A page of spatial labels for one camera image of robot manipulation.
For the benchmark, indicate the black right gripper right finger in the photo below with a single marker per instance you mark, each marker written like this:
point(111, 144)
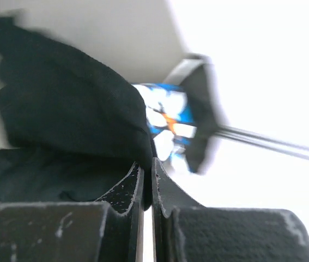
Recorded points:
point(185, 230)

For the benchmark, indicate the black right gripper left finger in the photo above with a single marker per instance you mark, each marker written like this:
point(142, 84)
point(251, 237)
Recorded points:
point(108, 229)

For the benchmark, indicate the black t shirt flower print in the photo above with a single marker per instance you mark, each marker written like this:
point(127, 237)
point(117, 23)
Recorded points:
point(75, 126)

